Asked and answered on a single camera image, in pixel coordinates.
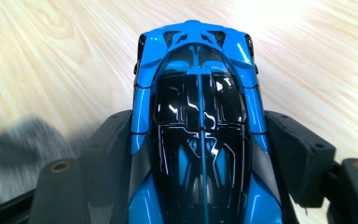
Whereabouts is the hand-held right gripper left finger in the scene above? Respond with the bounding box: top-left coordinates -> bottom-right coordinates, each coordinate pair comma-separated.
79,108 -> 153,224

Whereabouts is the grey towel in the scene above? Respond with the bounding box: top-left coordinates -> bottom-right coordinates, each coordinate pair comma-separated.
0,116 -> 87,213

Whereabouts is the blue toy car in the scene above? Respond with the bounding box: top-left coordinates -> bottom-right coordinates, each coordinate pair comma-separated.
126,20 -> 285,224

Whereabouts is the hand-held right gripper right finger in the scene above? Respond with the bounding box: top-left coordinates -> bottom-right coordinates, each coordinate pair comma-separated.
251,110 -> 337,209

